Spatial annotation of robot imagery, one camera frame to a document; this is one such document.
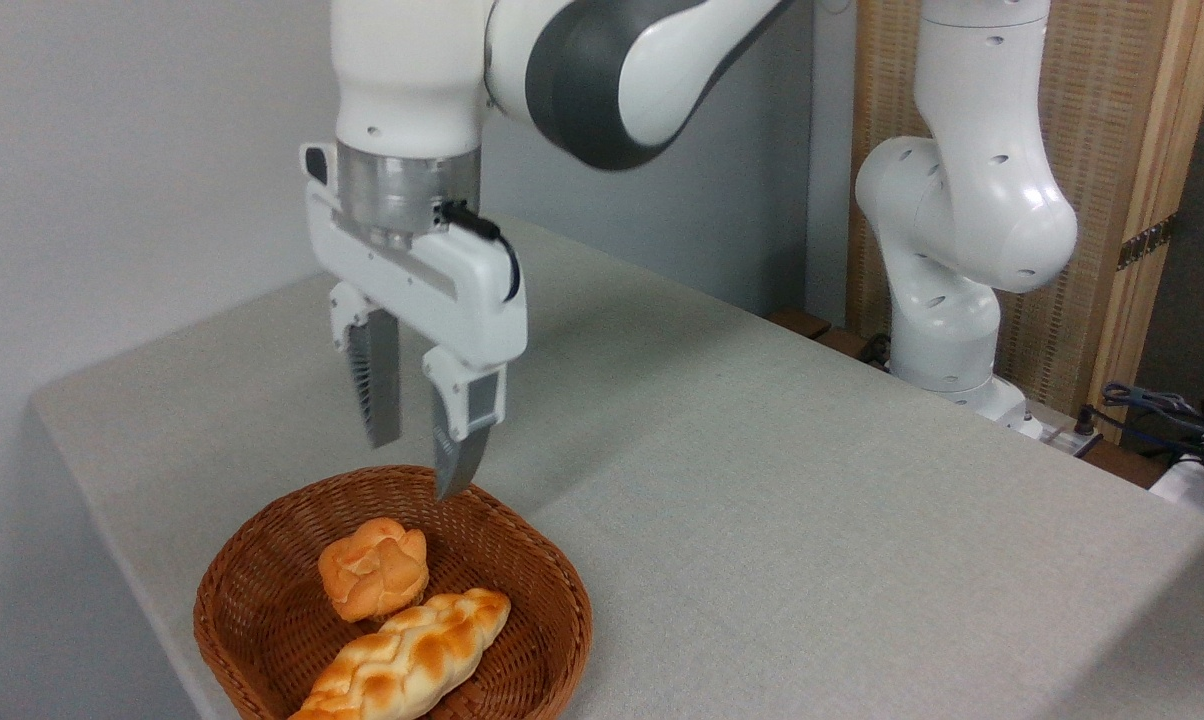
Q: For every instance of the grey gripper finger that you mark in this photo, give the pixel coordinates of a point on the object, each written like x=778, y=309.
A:
x=462, y=430
x=382, y=380

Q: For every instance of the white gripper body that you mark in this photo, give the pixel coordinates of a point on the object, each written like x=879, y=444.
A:
x=442, y=290

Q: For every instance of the long braided bread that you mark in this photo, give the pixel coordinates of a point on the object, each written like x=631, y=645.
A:
x=412, y=650

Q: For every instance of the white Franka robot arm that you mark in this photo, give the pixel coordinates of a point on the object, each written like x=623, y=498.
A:
x=992, y=200

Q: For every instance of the round knotted bread roll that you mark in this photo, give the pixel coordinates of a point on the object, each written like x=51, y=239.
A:
x=372, y=570

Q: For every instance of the brown wicker basket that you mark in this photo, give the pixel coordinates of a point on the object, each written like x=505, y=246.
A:
x=252, y=610

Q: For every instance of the grey tablecloth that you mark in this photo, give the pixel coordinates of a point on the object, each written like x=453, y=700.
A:
x=762, y=500

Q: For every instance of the brown wooden base board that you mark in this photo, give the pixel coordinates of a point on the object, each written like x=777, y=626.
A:
x=802, y=322

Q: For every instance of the wooden rattan folding screen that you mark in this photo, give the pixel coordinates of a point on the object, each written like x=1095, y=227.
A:
x=1097, y=100

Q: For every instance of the metal screen hinge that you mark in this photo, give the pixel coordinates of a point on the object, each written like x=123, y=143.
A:
x=1147, y=242

